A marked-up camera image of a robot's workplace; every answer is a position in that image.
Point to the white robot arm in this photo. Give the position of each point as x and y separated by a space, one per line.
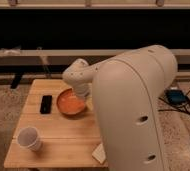
125 91

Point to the orange bowl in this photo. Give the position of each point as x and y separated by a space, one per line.
69 104

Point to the tan sponge block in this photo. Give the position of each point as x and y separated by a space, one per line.
99 154

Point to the blue power adapter box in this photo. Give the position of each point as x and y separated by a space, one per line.
175 97

